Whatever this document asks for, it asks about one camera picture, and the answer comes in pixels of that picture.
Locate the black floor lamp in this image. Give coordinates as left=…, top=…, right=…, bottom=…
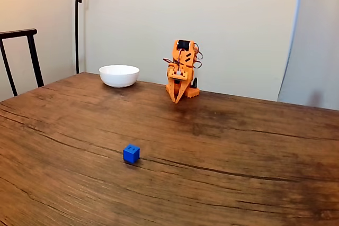
left=75, top=0, right=119, bottom=75

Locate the white backdrop panel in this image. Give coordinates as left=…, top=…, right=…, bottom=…
left=84, top=0, right=304, bottom=102

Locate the white bowl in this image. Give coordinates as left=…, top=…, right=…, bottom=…
left=99, top=64, right=140, bottom=88

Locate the black chair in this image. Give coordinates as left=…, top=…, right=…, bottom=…
left=0, top=28, right=45, bottom=97

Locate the blue cube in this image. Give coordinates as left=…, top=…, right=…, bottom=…
left=123, top=144, right=140, bottom=164

